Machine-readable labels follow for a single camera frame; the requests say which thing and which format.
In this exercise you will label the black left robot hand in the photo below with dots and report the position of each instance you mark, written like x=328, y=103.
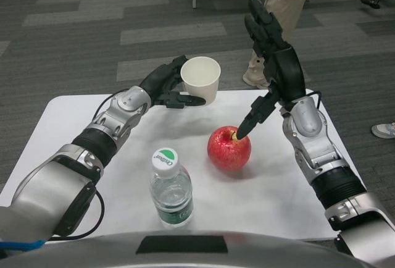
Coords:
x=160, y=79

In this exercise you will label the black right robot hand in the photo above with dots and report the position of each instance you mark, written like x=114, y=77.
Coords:
x=287, y=73

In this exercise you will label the white paper cup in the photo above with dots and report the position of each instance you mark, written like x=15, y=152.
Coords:
x=202, y=86

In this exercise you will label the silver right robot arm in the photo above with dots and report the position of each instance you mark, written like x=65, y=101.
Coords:
x=305, y=119

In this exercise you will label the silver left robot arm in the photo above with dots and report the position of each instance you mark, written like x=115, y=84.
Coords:
x=46, y=187

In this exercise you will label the red apple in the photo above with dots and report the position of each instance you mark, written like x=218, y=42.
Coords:
x=228, y=153

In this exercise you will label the grey white sneaker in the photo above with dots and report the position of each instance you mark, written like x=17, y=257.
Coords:
x=384, y=130

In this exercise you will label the clear plastic water bottle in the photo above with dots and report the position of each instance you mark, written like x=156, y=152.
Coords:
x=171, y=194

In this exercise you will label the silver robot chest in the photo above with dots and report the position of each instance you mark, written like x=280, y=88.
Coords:
x=277, y=249

